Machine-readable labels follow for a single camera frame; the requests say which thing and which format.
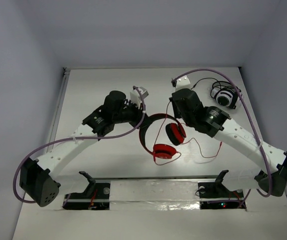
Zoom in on red black headphones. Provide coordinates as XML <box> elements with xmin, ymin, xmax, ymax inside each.
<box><xmin>138</xmin><ymin>100</ymin><xmax>223</xmax><ymax>166</ymax></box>

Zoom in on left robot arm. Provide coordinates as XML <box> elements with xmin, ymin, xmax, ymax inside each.
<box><xmin>12</xmin><ymin>86</ymin><xmax>149</xmax><ymax>207</ymax></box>

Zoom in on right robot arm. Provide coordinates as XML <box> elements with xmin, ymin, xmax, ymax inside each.
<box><xmin>170</xmin><ymin>88</ymin><xmax>287</xmax><ymax>197</ymax></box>

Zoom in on white black headphones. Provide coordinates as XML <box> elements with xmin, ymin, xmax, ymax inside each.
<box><xmin>170</xmin><ymin>77</ymin><xmax>244</xmax><ymax>110</ymax></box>

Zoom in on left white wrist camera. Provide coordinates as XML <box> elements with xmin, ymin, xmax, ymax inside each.
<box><xmin>130</xmin><ymin>86</ymin><xmax>149</xmax><ymax>106</ymax></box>

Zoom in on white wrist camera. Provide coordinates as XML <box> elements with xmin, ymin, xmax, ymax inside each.
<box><xmin>130</xmin><ymin>86</ymin><xmax>149</xmax><ymax>106</ymax></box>
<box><xmin>171</xmin><ymin>75</ymin><xmax>191</xmax><ymax>92</ymax></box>

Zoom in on aluminium side rail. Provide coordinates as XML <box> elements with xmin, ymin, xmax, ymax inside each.
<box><xmin>46</xmin><ymin>67</ymin><xmax>71</xmax><ymax>144</ymax></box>

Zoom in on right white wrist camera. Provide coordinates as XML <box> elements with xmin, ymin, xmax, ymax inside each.
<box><xmin>171</xmin><ymin>75</ymin><xmax>191</xmax><ymax>92</ymax></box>

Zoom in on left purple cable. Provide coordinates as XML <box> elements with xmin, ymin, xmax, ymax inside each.
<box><xmin>12</xmin><ymin>85</ymin><xmax>148</xmax><ymax>204</ymax></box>

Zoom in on purple cable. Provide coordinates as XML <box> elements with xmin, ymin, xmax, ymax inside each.
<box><xmin>173</xmin><ymin>68</ymin><xmax>276</xmax><ymax>197</ymax></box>
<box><xmin>12</xmin><ymin>85</ymin><xmax>148</xmax><ymax>204</ymax></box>

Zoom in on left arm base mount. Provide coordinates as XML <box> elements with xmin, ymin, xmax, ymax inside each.
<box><xmin>62</xmin><ymin>171</ymin><xmax>111</xmax><ymax>211</ymax></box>

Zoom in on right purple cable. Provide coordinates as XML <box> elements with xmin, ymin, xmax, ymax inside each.
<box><xmin>173</xmin><ymin>68</ymin><xmax>276</xmax><ymax>197</ymax></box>

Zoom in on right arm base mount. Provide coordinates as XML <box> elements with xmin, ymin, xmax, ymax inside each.
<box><xmin>195</xmin><ymin>170</ymin><xmax>247</xmax><ymax>210</ymax></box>

